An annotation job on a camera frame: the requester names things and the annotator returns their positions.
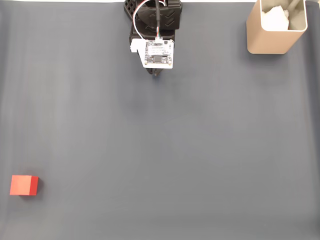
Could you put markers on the red cube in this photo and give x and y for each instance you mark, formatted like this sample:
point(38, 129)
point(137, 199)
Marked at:
point(21, 185)

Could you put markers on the beige box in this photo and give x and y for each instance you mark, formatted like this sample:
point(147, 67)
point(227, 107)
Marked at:
point(265, 42)

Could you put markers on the white crumpled cloth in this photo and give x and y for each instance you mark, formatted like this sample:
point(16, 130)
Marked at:
point(275, 18)

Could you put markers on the white camera circuit board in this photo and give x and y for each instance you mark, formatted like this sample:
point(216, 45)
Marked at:
point(160, 52)

